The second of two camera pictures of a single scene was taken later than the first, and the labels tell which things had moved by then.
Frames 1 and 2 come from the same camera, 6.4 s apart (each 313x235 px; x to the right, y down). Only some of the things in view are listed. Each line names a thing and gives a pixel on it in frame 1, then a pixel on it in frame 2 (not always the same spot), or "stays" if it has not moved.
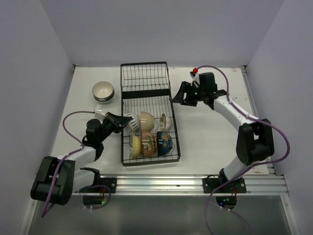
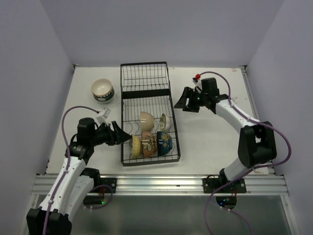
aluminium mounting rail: x=270 y=183 stays
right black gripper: x=185 y=87 → x=188 y=92
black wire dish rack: x=151 y=136 stays
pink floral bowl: x=149 y=143 stays
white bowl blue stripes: x=134 y=123 → x=101 y=87
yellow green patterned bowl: x=136 y=146 stays
